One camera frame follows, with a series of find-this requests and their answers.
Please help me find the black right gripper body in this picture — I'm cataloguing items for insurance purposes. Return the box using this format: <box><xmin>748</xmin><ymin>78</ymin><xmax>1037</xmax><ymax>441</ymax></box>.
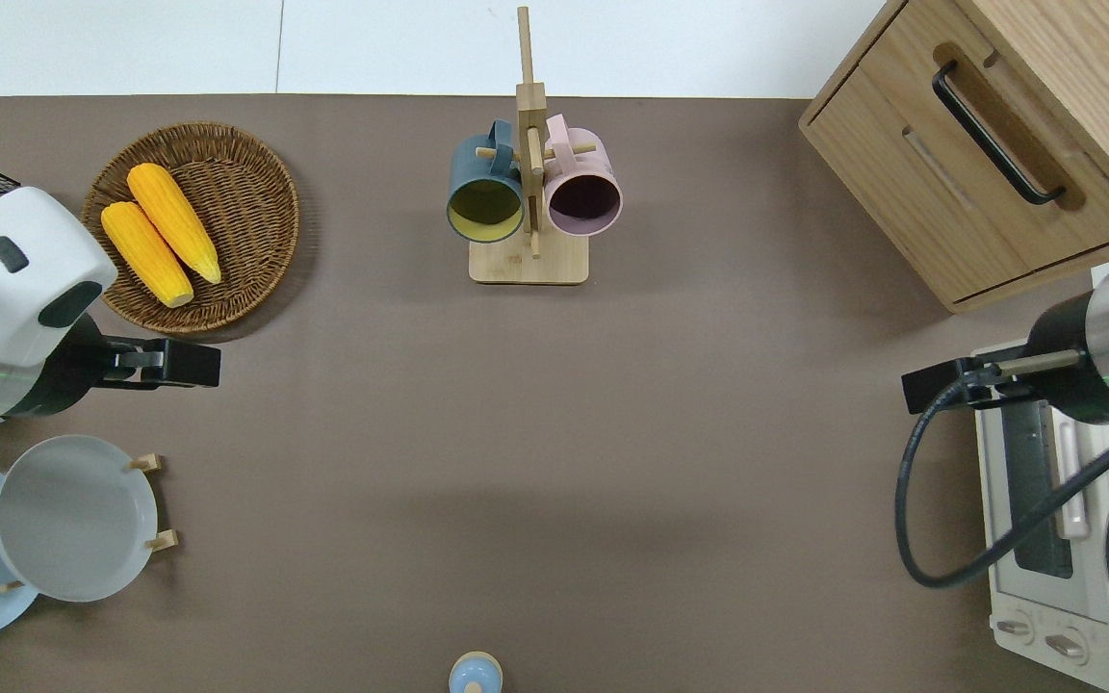
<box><xmin>959</xmin><ymin>348</ymin><xmax>1087</xmax><ymax>410</ymax></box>

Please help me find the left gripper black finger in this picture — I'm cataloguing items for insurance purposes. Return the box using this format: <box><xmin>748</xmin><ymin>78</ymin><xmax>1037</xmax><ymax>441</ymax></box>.
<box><xmin>166</xmin><ymin>338</ymin><xmax>222</xmax><ymax>389</ymax></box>

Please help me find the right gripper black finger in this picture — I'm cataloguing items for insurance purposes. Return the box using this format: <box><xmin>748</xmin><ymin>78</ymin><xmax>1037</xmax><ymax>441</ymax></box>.
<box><xmin>902</xmin><ymin>357</ymin><xmax>978</xmax><ymax>416</ymax></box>

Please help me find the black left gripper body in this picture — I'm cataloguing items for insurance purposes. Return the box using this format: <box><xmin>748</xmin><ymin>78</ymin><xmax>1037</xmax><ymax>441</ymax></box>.
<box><xmin>83</xmin><ymin>337</ymin><xmax>171</xmax><ymax>391</ymax></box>

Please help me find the gray plate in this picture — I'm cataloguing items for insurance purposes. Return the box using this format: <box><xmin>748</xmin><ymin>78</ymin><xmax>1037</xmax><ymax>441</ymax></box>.
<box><xmin>0</xmin><ymin>434</ymin><xmax>160</xmax><ymax>603</ymax></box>

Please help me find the low wooden plate rack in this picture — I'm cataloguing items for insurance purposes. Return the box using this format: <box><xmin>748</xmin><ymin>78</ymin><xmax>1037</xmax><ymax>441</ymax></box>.
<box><xmin>0</xmin><ymin>453</ymin><xmax>180</xmax><ymax>594</ymax></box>

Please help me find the yellow corn cob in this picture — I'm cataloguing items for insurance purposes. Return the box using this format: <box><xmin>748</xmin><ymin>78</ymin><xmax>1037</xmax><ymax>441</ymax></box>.
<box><xmin>100</xmin><ymin>200</ymin><xmax>195</xmax><ymax>309</ymax></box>
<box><xmin>126</xmin><ymin>163</ymin><xmax>223</xmax><ymax>286</ymax></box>

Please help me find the brown wicker basket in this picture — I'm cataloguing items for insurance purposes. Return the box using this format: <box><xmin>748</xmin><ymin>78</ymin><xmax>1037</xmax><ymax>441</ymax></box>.
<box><xmin>81</xmin><ymin>121</ymin><xmax>301</xmax><ymax>336</ymax></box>

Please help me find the white toaster oven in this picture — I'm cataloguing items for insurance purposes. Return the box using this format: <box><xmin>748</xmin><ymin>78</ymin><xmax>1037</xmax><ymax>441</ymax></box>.
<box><xmin>972</xmin><ymin>342</ymin><xmax>1109</xmax><ymax>693</ymax></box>

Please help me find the wooden drawer cabinet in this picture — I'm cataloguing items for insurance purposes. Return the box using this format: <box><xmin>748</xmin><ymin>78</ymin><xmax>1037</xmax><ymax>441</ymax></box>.
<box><xmin>798</xmin><ymin>0</ymin><xmax>1109</xmax><ymax>315</ymax></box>

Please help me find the dark teal mug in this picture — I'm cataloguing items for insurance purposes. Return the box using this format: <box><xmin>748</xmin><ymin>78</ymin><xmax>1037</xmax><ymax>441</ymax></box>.
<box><xmin>446</xmin><ymin>119</ymin><xmax>526</xmax><ymax>244</ymax></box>

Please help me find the wooden mug tree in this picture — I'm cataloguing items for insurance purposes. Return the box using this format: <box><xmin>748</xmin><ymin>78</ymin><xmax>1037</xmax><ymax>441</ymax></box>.
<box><xmin>469</xmin><ymin>6</ymin><xmax>600</xmax><ymax>286</ymax></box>

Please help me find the pink mug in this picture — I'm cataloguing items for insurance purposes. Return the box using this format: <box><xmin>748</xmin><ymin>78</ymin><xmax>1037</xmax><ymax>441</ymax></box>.
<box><xmin>542</xmin><ymin>114</ymin><xmax>624</xmax><ymax>238</ymax></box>

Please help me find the light blue round container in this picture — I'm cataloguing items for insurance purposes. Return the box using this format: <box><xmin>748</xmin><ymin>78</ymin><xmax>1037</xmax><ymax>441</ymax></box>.
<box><xmin>449</xmin><ymin>652</ymin><xmax>503</xmax><ymax>693</ymax></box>

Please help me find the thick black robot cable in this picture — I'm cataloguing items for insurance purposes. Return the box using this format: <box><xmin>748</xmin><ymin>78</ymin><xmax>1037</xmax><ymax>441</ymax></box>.
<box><xmin>894</xmin><ymin>371</ymin><xmax>1109</xmax><ymax>590</ymax></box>

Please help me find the black drawer handle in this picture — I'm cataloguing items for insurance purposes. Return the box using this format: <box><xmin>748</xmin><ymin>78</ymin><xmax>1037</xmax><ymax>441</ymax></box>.
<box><xmin>932</xmin><ymin>61</ymin><xmax>1067</xmax><ymax>207</ymax></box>

